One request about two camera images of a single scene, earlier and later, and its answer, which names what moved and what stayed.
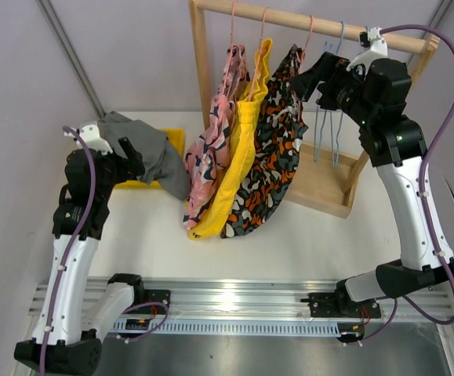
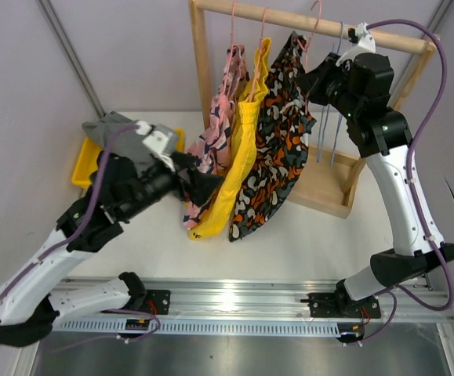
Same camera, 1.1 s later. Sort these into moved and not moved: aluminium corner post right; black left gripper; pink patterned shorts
Moved: black left gripper
Not moved: pink patterned shorts; aluminium corner post right
